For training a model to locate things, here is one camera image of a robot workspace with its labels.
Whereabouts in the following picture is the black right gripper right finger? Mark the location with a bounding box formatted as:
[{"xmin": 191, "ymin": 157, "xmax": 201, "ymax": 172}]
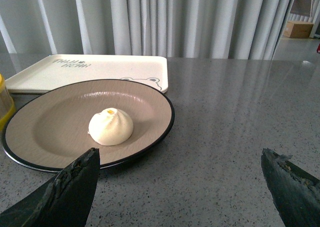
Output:
[{"xmin": 261, "ymin": 148, "xmax": 320, "ymax": 227}]

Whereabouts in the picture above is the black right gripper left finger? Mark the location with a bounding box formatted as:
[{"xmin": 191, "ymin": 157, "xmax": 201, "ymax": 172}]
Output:
[{"xmin": 0, "ymin": 148, "xmax": 100, "ymax": 227}]

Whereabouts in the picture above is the white steamed bun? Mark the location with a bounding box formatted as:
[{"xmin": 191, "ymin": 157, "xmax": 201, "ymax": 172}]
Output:
[{"xmin": 88, "ymin": 107, "xmax": 134, "ymax": 146}]

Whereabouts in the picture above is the beige plate with black rim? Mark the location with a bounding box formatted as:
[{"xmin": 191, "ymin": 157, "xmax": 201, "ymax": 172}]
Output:
[{"xmin": 1, "ymin": 79, "xmax": 175, "ymax": 172}]

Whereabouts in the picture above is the white bear print tray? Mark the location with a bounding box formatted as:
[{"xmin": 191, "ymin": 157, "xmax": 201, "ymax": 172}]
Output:
[{"xmin": 5, "ymin": 54, "xmax": 169, "ymax": 94}]

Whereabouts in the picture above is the yellow rimmed wooden steamer basket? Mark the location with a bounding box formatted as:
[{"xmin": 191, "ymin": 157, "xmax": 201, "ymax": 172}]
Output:
[{"xmin": 0, "ymin": 74, "xmax": 16, "ymax": 131}]

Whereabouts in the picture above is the brown cardboard box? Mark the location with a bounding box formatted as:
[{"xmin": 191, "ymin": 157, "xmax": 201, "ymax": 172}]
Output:
[{"xmin": 283, "ymin": 20, "xmax": 314, "ymax": 39}]

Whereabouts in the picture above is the grey pleated curtain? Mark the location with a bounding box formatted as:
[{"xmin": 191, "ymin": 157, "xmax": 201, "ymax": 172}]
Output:
[{"xmin": 0, "ymin": 0, "xmax": 293, "ymax": 60}]

